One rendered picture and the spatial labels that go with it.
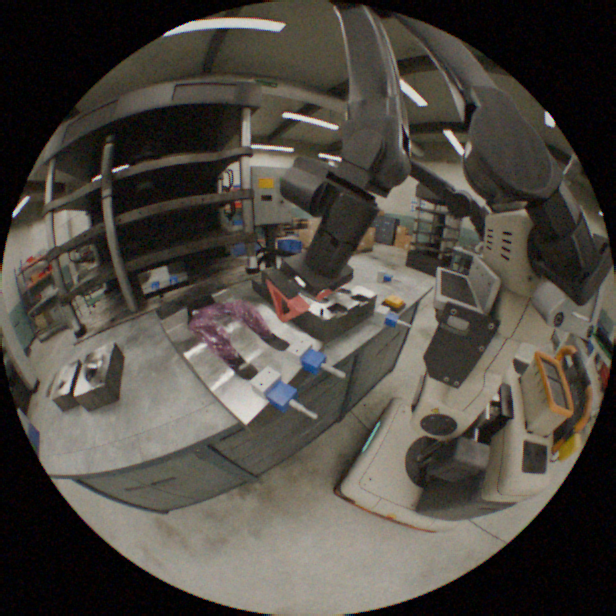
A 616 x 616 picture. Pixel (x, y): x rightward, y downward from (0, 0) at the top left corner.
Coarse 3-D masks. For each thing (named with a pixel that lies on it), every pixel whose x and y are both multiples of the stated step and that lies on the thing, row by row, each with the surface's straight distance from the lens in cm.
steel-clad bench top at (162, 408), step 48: (240, 288) 92; (384, 288) 95; (96, 336) 111; (144, 336) 81; (144, 384) 60; (192, 384) 50; (48, 432) 94; (96, 432) 64; (144, 432) 51; (192, 432) 43
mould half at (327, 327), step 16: (256, 288) 83; (352, 288) 66; (272, 304) 71; (320, 304) 53; (352, 304) 55; (368, 304) 62; (304, 320) 54; (320, 320) 48; (336, 320) 50; (352, 320) 57; (320, 336) 51; (336, 336) 54
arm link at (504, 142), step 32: (416, 32) 33; (448, 64) 27; (480, 96) 20; (480, 128) 18; (512, 128) 19; (480, 160) 18; (512, 160) 18; (544, 160) 20; (480, 192) 24; (512, 192) 19
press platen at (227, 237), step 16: (176, 240) 157; (192, 240) 124; (208, 240) 110; (224, 240) 111; (240, 240) 108; (256, 240) 109; (128, 256) 151; (144, 256) 111; (160, 256) 110; (96, 272) 140; (112, 272) 119; (80, 288) 126; (64, 304) 126
